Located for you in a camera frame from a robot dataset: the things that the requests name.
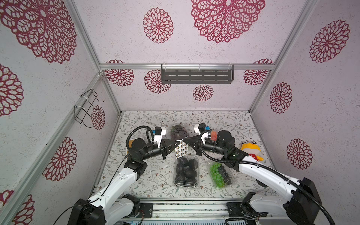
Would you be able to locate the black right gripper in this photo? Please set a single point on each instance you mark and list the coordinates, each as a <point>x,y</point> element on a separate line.
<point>199,146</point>

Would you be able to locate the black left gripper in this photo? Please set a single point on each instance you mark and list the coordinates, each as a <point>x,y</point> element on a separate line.
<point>164,144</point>

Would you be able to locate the sticker label sheet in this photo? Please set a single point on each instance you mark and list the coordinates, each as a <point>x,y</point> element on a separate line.
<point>181,150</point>

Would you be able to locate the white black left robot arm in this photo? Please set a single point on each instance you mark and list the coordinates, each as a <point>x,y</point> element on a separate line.
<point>102,208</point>

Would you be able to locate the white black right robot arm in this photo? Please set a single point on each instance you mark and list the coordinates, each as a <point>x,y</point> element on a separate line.
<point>225,152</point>

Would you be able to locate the clear box purple grapes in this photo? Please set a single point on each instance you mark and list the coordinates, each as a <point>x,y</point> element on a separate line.
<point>178,132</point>

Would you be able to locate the white wooden tissue box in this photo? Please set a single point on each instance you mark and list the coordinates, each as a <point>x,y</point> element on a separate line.
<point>128,146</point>

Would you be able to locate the clear box green grapes blueberries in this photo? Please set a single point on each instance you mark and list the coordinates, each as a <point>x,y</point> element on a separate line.
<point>220,175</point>

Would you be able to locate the yellow red plush toy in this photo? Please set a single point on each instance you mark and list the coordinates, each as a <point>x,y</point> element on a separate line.
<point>252,149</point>

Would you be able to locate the black round alarm clock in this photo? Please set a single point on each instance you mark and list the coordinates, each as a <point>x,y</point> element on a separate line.
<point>261,184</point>

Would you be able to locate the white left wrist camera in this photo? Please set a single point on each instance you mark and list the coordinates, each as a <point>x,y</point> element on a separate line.
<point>159,132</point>

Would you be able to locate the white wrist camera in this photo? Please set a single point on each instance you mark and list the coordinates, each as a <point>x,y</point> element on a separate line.
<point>159,132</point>
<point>199,128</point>

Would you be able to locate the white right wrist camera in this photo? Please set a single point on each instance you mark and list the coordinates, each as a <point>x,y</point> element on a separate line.
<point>199,128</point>

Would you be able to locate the aluminium mounting rail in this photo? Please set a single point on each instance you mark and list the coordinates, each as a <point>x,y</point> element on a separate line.
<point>189,209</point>

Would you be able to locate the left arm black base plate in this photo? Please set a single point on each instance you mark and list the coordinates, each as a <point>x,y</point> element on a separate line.
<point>142,210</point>

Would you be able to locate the grey metal wall shelf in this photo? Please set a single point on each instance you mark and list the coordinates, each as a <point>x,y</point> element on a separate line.
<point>197,75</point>

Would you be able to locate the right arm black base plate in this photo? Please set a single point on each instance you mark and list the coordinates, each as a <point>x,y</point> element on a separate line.
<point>242,209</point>

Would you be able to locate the black wire wall rack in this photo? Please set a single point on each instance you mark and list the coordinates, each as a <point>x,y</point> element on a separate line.
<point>90,113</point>

